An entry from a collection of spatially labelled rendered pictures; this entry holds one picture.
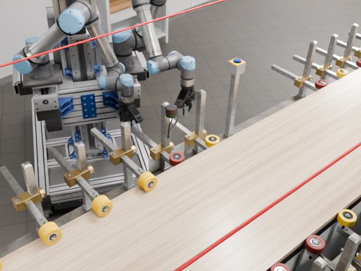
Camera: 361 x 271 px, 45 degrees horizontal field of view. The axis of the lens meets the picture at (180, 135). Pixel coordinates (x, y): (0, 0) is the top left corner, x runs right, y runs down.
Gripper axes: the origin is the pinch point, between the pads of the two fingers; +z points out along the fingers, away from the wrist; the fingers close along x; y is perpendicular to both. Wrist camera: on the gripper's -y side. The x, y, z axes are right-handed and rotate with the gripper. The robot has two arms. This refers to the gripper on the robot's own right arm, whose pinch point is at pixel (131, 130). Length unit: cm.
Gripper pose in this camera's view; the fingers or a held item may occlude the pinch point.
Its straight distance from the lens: 258.2
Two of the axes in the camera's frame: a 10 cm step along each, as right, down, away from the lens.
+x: -7.7, 3.7, -5.2
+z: -0.3, 7.9, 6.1
